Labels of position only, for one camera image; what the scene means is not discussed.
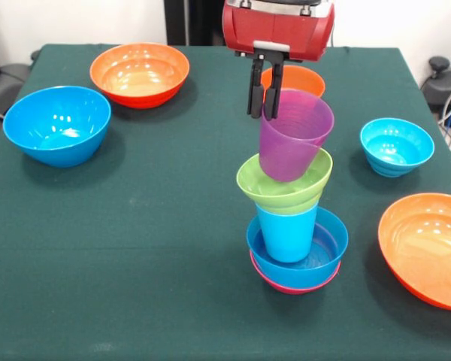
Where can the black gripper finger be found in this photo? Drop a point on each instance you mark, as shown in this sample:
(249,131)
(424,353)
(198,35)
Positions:
(256,90)
(273,94)

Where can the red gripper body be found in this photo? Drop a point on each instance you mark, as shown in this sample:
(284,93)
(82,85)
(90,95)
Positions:
(278,30)

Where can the purple cup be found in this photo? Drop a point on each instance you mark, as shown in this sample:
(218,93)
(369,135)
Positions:
(293,143)

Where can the green ribbed bowl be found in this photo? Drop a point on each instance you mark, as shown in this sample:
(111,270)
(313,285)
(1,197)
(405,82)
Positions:
(285,192)

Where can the light blue ribbed bowl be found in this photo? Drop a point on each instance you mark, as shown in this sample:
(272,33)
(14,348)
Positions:
(396,150)

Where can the blue cup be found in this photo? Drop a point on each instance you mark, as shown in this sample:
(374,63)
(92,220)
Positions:
(287,237)

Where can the medium blue bowl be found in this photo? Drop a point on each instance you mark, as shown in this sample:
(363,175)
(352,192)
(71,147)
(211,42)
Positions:
(323,255)

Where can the pink bowl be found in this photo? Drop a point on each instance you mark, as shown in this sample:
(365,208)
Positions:
(270,283)

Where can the small orange bowl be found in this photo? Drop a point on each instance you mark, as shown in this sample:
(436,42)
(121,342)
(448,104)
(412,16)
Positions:
(304,80)

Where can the large orange bowl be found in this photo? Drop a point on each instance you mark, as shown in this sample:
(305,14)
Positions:
(424,248)
(139,75)

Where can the large blue bowl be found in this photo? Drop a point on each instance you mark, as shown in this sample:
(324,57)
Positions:
(56,124)

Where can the dark green tablecloth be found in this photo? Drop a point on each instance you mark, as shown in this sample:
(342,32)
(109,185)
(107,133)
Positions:
(135,263)

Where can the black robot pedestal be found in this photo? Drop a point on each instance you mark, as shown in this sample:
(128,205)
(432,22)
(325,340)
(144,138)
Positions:
(203,22)

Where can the dark grey pedestal foot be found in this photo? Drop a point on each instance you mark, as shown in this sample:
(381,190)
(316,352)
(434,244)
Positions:
(447,86)

